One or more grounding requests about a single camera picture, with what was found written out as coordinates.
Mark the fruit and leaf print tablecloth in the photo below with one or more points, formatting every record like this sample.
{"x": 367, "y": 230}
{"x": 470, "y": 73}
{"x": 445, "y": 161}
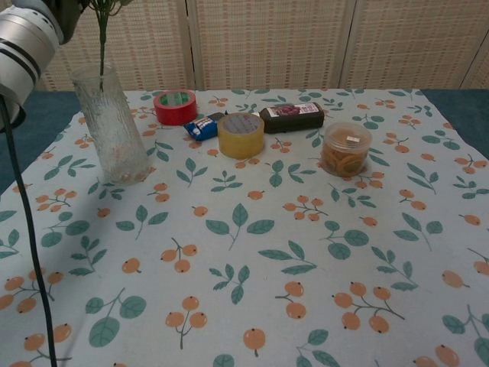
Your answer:
{"x": 267, "y": 248}

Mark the clear textured glass vase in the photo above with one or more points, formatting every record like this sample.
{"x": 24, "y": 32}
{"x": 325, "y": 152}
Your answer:
{"x": 114, "y": 130}

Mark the blue snack wrapper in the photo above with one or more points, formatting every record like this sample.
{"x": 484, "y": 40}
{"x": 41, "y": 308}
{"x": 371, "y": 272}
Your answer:
{"x": 200, "y": 128}

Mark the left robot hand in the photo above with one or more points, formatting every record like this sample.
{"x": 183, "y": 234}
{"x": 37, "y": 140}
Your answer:
{"x": 68, "y": 17}

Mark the woven bamboo folding screen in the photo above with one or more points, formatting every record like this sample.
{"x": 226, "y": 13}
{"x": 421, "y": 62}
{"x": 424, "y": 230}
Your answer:
{"x": 267, "y": 42}

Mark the clear jar of rubber bands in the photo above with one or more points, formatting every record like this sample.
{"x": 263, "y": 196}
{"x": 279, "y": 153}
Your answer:
{"x": 345, "y": 150}

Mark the pink artificial rose bouquet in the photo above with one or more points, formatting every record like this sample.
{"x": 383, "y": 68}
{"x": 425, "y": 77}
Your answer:
{"x": 101, "y": 42}

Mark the red tape roll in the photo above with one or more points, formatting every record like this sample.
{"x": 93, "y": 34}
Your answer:
{"x": 175, "y": 109}

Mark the yellow clear packing tape roll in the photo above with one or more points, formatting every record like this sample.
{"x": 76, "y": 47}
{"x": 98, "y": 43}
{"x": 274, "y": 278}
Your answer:
{"x": 240, "y": 137}

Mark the dark brown labelled box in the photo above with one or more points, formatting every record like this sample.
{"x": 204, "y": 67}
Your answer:
{"x": 292, "y": 117}

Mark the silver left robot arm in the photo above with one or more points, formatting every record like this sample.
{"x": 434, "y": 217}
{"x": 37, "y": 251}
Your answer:
{"x": 23, "y": 49}

